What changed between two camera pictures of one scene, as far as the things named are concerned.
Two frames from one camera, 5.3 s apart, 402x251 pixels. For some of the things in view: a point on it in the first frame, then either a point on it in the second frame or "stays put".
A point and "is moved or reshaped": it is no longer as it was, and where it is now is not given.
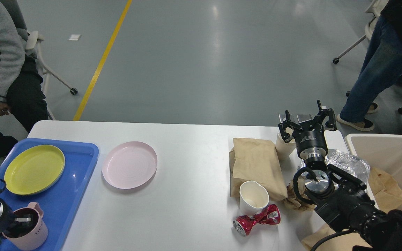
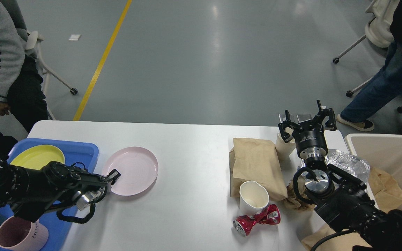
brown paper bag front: x=344 y=242 stays put
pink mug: x=29 y=232 stays put
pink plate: x=129 y=165 is moved or reshaped
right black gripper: x=311 y=143 stays put
